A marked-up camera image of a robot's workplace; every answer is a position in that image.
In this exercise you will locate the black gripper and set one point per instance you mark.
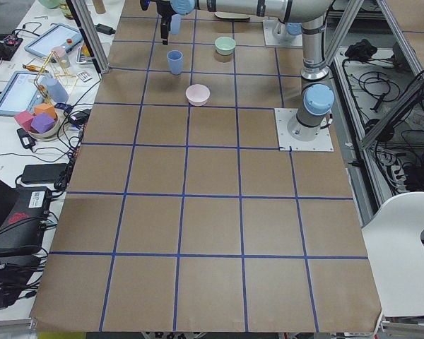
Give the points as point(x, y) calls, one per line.
point(165, 13)

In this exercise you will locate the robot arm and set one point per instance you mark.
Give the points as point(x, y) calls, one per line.
point(317, 97)
point(286, 31)

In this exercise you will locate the mint green bowl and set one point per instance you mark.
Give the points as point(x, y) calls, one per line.
point(224, 45)

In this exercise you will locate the pink bowl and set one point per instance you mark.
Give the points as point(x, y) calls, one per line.
point(197, 94)

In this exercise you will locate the cardboard tube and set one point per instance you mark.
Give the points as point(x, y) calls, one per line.
point(99, 6)

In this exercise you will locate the teach pendant tablet far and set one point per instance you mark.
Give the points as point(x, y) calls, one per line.
point(59, 35)

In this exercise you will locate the teach pendant tablet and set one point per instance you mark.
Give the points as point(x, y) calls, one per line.
point(20, 94)
point(59, 35)

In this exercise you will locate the pink cup on desk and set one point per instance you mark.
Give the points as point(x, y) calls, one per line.
point(60, 52)

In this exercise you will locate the light blue cylinder cup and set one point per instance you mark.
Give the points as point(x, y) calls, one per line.
point(56, 90)

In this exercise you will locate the bowl of foam cubes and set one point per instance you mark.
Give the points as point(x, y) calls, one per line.
point(42, 123)

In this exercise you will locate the teach pendant tablet near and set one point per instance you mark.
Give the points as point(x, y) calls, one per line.
point(20, 94)

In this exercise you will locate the black power adapter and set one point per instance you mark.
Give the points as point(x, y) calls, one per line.
point(42, 174)

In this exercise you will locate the white chair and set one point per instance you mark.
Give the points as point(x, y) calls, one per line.
point(396, 254)

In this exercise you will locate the aluminium frame post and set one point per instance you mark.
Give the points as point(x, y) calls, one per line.
point(81, 15)

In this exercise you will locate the gold wire rack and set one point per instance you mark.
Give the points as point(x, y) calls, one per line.
point(54, 68)

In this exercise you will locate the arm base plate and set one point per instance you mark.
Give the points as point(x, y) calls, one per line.
point(293, 136)
point(271, 41)

